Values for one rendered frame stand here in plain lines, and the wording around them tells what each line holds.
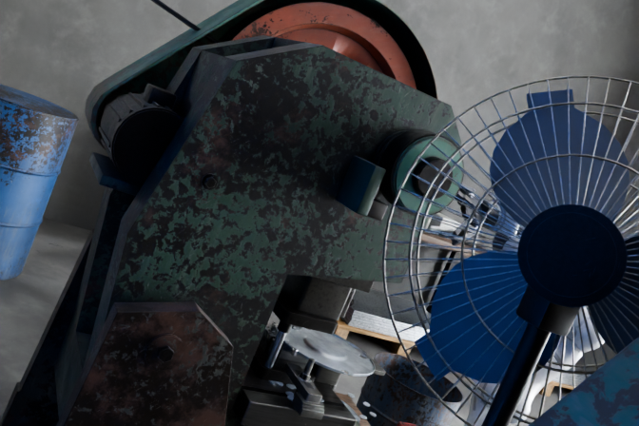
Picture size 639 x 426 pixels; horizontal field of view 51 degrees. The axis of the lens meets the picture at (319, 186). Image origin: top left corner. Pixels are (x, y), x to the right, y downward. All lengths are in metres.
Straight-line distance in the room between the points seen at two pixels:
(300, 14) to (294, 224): 0.72
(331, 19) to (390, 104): 0.56
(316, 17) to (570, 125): 1.06
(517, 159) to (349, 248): 0.61
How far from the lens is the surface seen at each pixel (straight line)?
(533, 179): 1.09
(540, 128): 1.11
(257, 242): 1.48
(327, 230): 1.54
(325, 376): 1.88
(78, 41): 4.84
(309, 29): 2.04
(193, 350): 1.46
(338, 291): 1.75
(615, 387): 0.38
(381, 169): 1.43
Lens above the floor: 1.36
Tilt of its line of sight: 5 degrees down
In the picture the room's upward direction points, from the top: 22 degrees clockwise
